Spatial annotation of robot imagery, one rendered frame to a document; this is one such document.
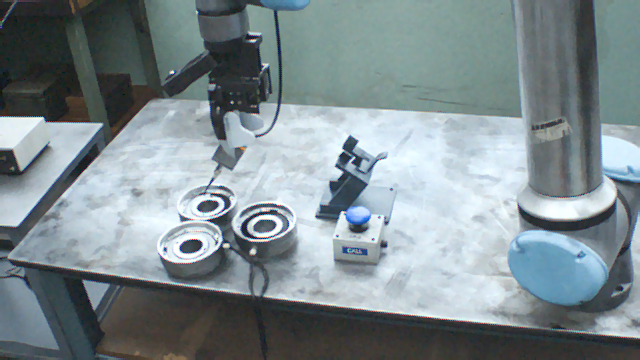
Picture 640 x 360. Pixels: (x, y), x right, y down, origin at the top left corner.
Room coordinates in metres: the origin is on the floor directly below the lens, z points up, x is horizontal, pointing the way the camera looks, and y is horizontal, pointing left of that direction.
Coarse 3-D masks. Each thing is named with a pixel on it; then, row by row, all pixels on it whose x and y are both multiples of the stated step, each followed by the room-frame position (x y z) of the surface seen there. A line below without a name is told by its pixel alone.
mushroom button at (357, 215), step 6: (348, 210) 0.82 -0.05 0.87; (354, 210) 0.81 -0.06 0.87; (360, 210) 0.81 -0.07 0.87; (366, 210) 0.81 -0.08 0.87; (348, 216) 0.80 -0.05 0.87; (354, 216) 0.80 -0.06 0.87; (360, 216) 0.80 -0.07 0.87; (366, 216) 0.80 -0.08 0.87; (348, 222) 0.80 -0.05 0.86; (354, 222) 0.79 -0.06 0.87; (360, 222) 0.79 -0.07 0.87; (366, 222) 0.79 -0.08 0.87
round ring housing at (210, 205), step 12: (192, 192) 0.96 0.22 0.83; (228, 192) 0.96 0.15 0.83; (180, 204) 0.93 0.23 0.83; (204, 204) 0.94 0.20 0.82; (216, 204) 0.94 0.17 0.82; (180, 216) 0.90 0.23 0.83; (204, 216) 0.90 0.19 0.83; (216, 216) 0.88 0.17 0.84; (228, 216) 0.89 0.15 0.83; (228, 228) 0.89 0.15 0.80
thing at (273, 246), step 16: (256, 208) 0.90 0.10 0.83; (272, 208) 0.90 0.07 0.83; (288, 208) 0.88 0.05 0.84; (240, 224) 0.86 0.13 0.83; (256, 224) 0.87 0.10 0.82; (272, 224) 0.87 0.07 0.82; (240, 240) 0.82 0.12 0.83; (256, 240) 0.80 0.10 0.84; (272, 240) 0.80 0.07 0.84; (288, 240) 0.82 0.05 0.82; (256, 256) 0.81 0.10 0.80
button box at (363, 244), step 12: (372, 216) 0.83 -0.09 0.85; (336, 228) 0.81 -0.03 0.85; (348, 228) 0.81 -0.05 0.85; (360, 228) 0.80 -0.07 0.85; (372, 228) 0.80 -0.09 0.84; (336, 240) 0.78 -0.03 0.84; (348, 240) 0.78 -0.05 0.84; (360, 240) 0.77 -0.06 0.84; (372, 240) 0.77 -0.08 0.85; (384, 240) 0.80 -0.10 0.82; (336, 252) 0.78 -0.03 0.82; (348, 252) 0.78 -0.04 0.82; (360, 252) 0.77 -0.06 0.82; (372, 252) 0.77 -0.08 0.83
